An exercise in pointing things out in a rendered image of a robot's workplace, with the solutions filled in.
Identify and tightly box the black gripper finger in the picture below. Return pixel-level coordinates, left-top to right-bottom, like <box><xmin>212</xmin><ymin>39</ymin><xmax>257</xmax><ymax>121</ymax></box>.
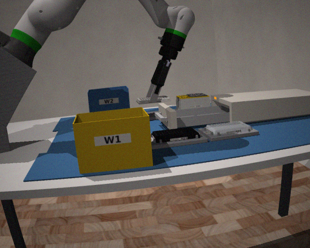
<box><xmin>149</xmin><ymin>60</ymin><xmax>172</xmax><ymax>103</ymax></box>
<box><xmin>146</xmin><ymin>60</ymin><xmax>161</xmax><ymax>97</ymax></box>

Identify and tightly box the blue bench mat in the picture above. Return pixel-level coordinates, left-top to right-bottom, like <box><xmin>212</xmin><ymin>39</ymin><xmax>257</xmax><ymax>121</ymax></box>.
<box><xmin>23</xmin><ymin>115</ymin><xmax>310</xmax><ymax>182</ymax></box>

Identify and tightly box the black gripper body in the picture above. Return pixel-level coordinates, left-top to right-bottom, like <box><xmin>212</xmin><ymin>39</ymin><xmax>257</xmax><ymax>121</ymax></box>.
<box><xmin>159</xmin><ymin>46</ymin><xmax>178</xmax><ymax>68</ymax></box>

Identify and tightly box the yellow open bin labelled w1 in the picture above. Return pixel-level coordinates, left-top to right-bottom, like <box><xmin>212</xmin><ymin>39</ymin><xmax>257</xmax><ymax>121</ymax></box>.
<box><xmin>73</xmin><ymin>107</ymin><xmax>153</xmax><ymax>174</ymax></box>

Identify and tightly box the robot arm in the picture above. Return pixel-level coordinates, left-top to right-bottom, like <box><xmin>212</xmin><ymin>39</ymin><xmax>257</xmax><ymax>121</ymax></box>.
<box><xmin>0</xmin><ymin>0</ymin><xmax>195</xmax><ymax>68</ymax></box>

